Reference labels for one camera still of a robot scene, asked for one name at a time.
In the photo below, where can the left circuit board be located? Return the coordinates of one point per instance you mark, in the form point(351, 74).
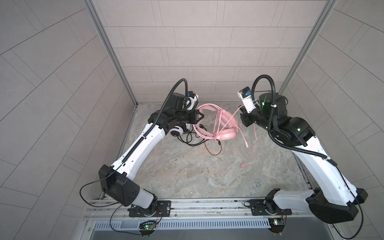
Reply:
point(148, 226)

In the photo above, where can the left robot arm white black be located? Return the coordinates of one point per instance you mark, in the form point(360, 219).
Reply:
point(176, 116)

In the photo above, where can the white black headphones with cable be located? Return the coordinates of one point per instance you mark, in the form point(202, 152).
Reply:
point(185, 133)

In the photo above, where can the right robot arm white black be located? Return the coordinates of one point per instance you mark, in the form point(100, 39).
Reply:
point(335, 200)

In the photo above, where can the pink headphones with cable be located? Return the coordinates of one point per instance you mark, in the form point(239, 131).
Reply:
point(226, 126)

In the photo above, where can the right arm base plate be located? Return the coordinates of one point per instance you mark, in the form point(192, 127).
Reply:
point(262, 207)

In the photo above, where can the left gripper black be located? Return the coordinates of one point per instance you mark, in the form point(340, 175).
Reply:
point(192, 118)

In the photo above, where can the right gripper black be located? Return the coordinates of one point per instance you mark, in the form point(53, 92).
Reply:
point(244, 115)

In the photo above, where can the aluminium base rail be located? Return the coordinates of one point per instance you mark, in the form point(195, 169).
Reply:
point(216, 208)

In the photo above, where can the white vent grille strip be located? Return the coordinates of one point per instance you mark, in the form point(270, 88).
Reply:
point(188, 224)

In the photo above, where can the right circuit board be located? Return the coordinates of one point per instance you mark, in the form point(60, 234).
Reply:
point(277, 226)

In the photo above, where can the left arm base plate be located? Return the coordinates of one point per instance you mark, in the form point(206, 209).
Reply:
point(157, 209)

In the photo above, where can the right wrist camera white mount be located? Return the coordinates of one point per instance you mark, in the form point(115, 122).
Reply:
point(245, 96)

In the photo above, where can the circuit board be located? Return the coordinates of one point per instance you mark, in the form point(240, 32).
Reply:
point(277, 226)
point(148, 226)

